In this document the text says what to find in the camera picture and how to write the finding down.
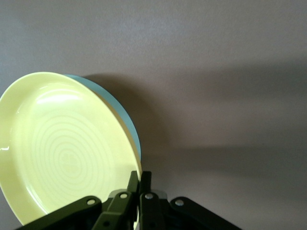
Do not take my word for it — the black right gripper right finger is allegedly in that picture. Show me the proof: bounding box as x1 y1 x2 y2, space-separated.
139 171 240 230

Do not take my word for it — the yellow plate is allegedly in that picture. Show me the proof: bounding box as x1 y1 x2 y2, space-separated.
0 71 142 228

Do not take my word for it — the brown table cover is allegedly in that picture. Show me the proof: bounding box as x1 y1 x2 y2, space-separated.
0 0 307 230

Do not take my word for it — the light green plate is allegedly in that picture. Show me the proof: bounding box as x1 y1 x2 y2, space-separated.
63 73 144 174

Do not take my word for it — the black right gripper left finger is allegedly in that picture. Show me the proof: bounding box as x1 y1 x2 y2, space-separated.
19 170 140 230

